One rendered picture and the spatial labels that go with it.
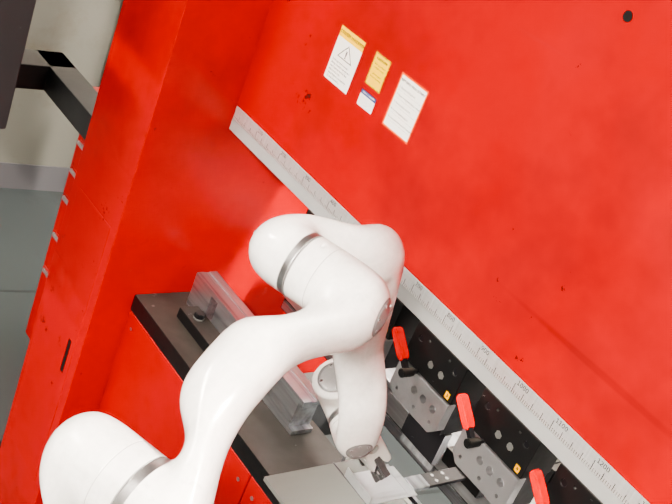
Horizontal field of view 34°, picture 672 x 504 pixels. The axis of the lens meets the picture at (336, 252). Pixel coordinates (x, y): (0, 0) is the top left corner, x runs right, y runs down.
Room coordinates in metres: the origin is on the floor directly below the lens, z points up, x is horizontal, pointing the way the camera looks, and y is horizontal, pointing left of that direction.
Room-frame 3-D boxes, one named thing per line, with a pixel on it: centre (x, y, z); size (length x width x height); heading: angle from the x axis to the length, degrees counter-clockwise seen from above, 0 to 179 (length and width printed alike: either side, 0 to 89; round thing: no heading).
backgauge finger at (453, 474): (1.93, -0.40, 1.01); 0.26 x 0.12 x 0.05; 136
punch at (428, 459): (1.82, -0.30, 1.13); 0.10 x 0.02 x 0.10; 46
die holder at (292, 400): (2.21, 0.10, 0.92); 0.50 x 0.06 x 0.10; 46
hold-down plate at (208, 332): (2.20, 0.17, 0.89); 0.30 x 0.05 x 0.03; 46
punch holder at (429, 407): (1.84, -0.28, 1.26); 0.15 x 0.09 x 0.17; 46
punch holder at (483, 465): (1.70, -0.42, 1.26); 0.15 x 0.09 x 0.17; 46
